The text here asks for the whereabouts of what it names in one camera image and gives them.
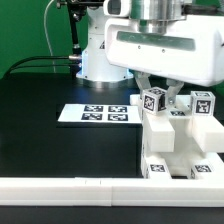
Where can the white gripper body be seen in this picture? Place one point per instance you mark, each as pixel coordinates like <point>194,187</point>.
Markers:
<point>191,50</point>

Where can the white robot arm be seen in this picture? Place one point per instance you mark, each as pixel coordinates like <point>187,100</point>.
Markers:
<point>152,16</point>

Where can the white long chair back bar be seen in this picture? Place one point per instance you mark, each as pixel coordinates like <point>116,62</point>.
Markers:
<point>178,129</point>

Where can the white chair seat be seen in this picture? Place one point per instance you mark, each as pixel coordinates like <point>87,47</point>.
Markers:
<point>179,162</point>

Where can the white cube nut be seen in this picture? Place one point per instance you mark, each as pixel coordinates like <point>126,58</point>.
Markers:
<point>154,100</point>
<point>202,103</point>

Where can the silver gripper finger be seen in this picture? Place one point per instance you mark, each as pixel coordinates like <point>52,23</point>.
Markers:
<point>174,87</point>
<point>142,80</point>

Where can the white tag base sheet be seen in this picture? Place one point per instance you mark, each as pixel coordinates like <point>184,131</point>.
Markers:
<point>93,113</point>

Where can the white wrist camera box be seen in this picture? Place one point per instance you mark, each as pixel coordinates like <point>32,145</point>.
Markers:
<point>117,8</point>

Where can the white cube nut front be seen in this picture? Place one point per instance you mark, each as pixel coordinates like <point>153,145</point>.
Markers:
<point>202,103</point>

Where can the white L-shaped fence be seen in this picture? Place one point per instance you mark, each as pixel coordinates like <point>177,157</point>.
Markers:
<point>111,192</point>

